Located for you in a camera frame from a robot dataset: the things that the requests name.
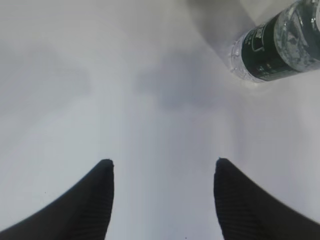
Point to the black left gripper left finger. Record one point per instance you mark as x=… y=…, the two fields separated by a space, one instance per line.
x=81 y=213

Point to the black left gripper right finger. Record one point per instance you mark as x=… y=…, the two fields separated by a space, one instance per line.
x=245 y=211

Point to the clear plastic water bottle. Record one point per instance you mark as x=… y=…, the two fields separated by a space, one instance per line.
x=286 y=45

